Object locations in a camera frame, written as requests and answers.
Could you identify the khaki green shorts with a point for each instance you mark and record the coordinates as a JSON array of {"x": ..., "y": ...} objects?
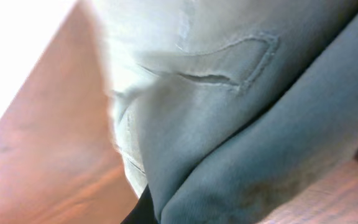
[{"x": 224, "y": 110}]

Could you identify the black garment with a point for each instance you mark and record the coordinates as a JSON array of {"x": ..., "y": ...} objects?
[{"x": 143, "y": 212}]

